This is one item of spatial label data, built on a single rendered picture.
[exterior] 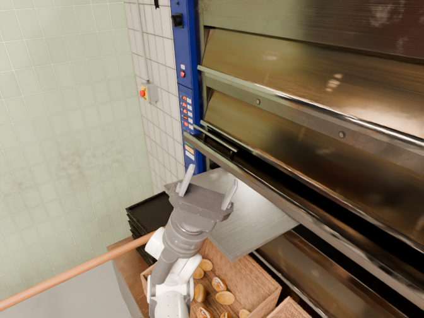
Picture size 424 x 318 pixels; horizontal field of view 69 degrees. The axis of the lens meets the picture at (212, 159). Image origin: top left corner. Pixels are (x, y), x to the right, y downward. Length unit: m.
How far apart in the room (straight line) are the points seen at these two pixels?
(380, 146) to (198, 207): 0.54
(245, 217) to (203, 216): 0.75
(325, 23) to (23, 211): 2.14
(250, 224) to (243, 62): 0.64
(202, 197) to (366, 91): 0.53
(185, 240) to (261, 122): 0.71
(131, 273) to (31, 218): 0.88
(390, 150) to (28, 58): 1.86
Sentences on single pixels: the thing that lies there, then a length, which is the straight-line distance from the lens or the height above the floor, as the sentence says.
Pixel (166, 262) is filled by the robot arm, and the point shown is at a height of 1.57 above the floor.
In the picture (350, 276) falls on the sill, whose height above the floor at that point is 1.17.
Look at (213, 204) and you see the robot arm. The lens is 0.58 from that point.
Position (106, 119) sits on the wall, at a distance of 2.29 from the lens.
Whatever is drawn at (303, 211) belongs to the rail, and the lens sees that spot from 0.98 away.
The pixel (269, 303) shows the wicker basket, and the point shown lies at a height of 0.80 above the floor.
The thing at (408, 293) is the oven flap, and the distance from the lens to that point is 0.90.
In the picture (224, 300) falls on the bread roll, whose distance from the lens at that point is 1.74.
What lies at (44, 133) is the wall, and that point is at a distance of 2.23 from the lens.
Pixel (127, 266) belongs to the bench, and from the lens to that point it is 2.02.
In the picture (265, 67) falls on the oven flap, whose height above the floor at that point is 1.78.
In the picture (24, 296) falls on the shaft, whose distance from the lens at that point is 1.23.
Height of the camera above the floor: 2.05
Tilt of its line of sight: 30 degrees down
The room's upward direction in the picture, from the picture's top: 2 degrees counter-clockwise
